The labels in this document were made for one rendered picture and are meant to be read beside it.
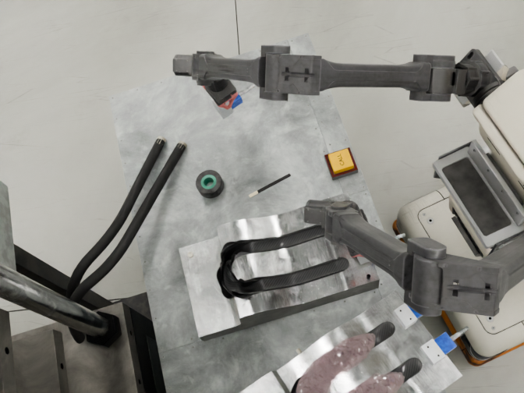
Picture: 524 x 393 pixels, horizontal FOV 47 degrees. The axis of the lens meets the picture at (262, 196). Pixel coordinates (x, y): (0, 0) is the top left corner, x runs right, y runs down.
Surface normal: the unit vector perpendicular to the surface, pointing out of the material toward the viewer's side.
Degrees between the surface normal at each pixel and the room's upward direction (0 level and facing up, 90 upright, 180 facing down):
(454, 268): 35
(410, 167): 0
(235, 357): 0
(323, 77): 54
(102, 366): 0
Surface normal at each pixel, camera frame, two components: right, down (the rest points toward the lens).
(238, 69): -0.87, 0.08
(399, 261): -0.97, 0.04
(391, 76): 0.53, 0.22
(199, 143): -0.14, -0.39
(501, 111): -0.72, 0.00
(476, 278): -0.31, 0.18
